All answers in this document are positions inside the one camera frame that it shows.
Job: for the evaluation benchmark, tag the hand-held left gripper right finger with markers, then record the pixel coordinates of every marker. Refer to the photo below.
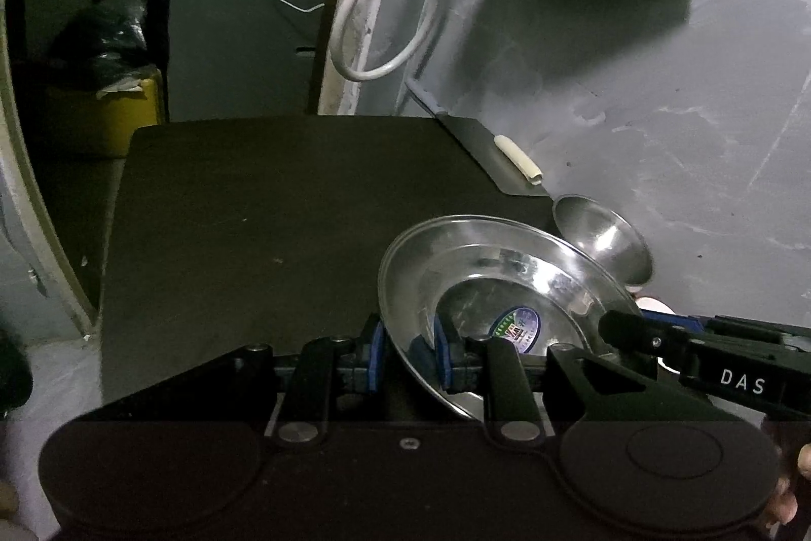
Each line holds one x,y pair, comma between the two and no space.
443,356

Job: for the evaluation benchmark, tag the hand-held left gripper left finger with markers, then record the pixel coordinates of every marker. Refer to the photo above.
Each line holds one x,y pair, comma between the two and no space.
377,358

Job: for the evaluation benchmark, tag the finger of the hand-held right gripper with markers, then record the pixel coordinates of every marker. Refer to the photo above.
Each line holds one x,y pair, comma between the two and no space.
633,333

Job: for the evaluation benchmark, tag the white bowl with red rim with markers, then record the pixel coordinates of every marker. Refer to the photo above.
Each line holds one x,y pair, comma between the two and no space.
652,303

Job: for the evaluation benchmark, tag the stainless steel bowl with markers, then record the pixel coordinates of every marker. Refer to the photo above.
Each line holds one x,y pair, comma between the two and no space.
602,237

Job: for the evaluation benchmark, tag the stainless steel plate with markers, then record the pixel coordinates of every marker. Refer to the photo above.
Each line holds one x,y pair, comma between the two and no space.
507,256

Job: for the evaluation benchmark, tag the person's right hand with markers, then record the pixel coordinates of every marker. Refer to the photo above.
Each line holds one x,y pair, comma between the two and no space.
789,490

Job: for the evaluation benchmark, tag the steel cleaver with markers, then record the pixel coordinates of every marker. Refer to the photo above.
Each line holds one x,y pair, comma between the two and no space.
494,161

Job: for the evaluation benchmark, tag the small white roll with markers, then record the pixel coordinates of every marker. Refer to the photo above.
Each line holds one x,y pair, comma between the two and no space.
523,161

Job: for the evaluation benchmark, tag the grey cabinet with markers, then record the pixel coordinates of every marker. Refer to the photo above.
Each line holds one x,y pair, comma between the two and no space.
253,46

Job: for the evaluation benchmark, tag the yellow bin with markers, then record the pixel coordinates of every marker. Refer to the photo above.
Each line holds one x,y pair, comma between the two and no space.
120,116

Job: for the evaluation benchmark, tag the black plastic bag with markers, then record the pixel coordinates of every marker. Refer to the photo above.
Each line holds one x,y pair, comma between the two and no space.
108,34

